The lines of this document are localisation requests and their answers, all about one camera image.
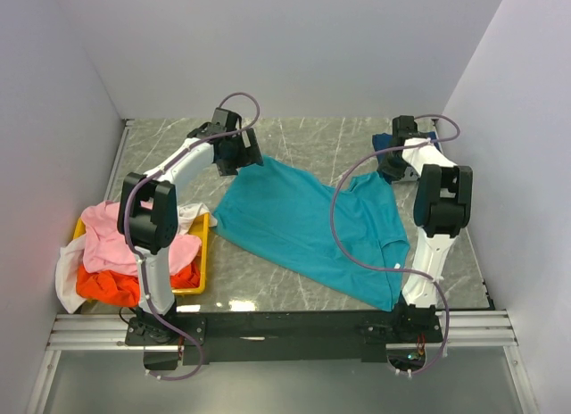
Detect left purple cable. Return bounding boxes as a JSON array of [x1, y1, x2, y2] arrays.
[[122, 91, 261, 383]]

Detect yellow plastic bin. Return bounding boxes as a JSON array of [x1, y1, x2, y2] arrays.
[[72, 208, 211, 295]]

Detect white t shirt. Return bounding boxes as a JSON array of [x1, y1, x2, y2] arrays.
[[54, 202, 212, 314]]

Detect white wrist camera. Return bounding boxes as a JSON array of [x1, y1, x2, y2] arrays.
[[392, 115, 420, 145], [211, 107, 242, 134]]

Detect pink t shirt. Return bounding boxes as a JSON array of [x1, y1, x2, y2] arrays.
[[80, 202, 210, 277]]

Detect folded navy printed t shirt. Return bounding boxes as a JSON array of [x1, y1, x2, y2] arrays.
[[372, 131, 437, 152]]

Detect teal t shirt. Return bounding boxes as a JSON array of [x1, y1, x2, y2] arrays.
[[214, 156, 410, 311]]

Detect purple cable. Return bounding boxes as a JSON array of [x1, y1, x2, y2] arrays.
[[328, 113, 461, 377], [122, 91, 261, 383]]

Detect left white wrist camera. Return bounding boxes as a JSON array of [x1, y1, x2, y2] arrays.
[[211, 107, 242, 134]]

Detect black base beam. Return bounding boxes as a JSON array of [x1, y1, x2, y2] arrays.
[[125, 306, 443, 371]]

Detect orange t shirt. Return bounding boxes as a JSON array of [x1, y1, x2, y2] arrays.
[[76, 261, 203, 308]]

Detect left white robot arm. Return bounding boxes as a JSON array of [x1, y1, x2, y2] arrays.
[[117, 123, 263, 344]]

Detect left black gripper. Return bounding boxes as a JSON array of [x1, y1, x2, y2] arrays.
[[218, 128, 263, 177]]

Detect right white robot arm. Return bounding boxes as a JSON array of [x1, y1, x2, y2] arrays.
[[377, 135, 473, 309]]

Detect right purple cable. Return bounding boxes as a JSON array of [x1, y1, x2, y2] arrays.
[[328, 113, 461, 377]]

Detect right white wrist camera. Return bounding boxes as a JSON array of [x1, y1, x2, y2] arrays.
[[392, 115, 420, 145]]

